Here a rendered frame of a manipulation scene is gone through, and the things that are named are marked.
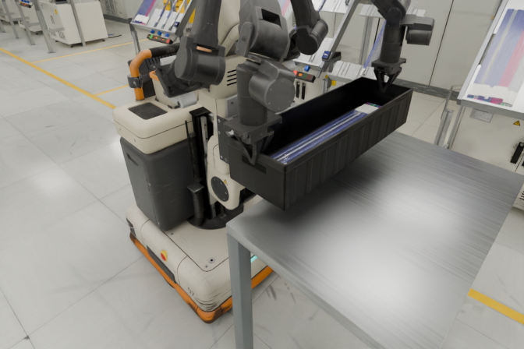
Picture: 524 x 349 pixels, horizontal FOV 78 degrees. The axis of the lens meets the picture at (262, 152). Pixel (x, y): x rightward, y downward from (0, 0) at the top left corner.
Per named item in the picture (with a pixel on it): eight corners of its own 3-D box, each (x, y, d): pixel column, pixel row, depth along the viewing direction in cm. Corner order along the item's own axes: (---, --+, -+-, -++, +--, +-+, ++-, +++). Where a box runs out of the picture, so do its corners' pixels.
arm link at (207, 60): (200, 62, 88) (181, 58, 85) (217, 44, 79) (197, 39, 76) (201, 94, 86) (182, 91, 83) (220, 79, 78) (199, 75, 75)
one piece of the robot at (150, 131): (139, 226, 161) (92, 57, 116) (224, 179, 193) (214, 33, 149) (176, 266, 141) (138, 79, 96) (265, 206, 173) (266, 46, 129)
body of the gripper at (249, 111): (282, 125, 66) (283, 89, 62) (246, 142, 60) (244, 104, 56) (260, 115, 70) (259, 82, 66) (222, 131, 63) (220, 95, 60)
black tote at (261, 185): (356, 107, 112) (361, 75, 106) (405, 122, 102) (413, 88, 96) (229, 178, 78) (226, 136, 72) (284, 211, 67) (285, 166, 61)
